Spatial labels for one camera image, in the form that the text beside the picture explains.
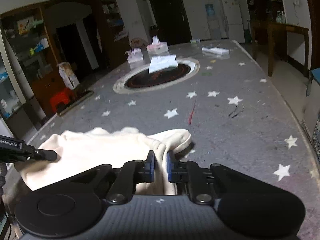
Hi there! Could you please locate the cream garment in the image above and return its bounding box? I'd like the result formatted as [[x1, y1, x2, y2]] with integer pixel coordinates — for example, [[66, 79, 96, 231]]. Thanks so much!
[[15, 127, 191, 195]]

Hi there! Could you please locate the gloved left hand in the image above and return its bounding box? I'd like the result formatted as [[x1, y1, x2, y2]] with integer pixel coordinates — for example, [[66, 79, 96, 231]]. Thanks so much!
[[0, 162, 8, 196]]

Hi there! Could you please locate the red plastic stool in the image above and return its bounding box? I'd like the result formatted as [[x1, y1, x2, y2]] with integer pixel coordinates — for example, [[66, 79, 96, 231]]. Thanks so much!
[[49, 88, 75, 113]]

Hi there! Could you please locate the round black induction cooktop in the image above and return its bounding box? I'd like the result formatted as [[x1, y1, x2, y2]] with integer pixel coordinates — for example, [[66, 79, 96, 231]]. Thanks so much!
[[113, 57, 200, 94]]

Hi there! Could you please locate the white paper bag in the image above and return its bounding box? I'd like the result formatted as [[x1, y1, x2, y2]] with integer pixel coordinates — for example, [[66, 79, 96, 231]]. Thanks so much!
[[57, 62, 80, 90]]

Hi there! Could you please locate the loose white tissue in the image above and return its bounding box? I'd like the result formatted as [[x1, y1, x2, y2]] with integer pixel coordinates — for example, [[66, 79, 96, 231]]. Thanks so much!
[[149, 55, 178, 74]]

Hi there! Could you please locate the white remote control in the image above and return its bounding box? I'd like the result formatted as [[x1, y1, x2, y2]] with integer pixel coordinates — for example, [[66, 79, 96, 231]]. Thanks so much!
[[202, 46, 230, 56]]

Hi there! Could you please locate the pink tissue box with tissue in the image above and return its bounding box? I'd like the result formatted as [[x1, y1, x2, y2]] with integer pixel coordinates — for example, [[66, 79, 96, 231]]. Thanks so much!
[[146, 36, 169, 55]]

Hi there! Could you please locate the strawberry print pet bed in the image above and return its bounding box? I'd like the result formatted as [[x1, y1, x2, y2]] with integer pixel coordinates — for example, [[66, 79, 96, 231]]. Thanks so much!
[[130, 37, 148, 50]]

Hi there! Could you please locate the small flat packet on table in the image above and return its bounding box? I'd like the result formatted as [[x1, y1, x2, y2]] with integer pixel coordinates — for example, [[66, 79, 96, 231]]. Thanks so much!
[[190, 39, 201, 44]]

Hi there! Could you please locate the water dispenser with blue bottle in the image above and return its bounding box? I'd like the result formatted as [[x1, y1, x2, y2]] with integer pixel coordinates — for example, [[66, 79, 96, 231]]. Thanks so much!
[[205, 4, 222, 40]]

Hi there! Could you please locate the blue covered sofa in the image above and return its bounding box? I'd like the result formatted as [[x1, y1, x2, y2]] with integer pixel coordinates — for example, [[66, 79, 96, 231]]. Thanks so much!
[[302, 68, 320, 160]]

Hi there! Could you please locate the white refrigerator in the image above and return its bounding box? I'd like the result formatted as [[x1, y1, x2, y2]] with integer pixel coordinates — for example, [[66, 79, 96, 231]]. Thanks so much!
[[221, 0, 245, 43]]

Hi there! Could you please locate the dark entrance door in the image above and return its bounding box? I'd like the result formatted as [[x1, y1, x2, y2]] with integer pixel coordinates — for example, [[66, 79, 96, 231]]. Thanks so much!
[[149, 0, 191, 45]]

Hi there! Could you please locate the dark wooden side table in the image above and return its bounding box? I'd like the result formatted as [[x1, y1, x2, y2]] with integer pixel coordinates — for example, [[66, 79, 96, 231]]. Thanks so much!
[[250, 20, 309, 77]]

